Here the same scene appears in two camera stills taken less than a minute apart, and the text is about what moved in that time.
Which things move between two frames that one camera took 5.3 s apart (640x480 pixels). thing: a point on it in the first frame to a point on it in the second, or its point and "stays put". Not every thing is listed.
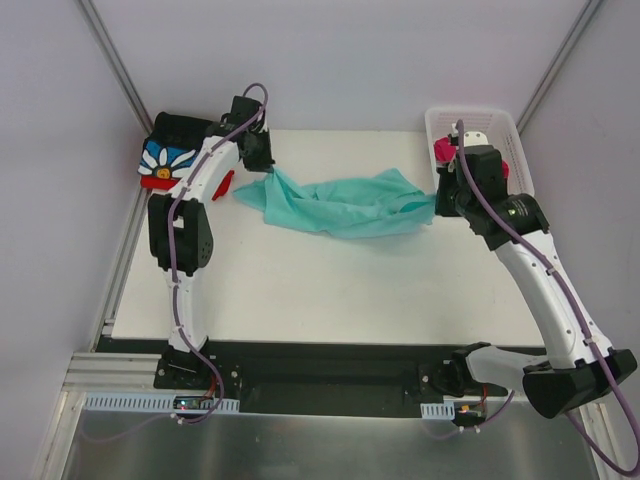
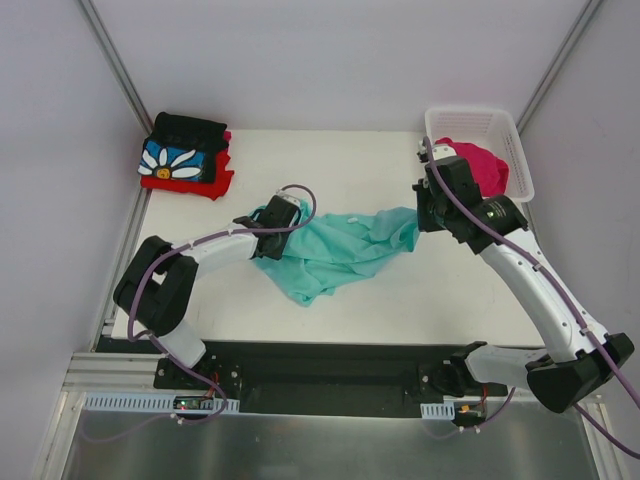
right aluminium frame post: [578, 27] stays put
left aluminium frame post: [88, 10] stays put
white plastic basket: [501, 131] stays put
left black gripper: [258, 151] to [270, 248]
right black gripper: [445, 198] to [425, 211]
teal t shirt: [326, 207] to [327, 254]
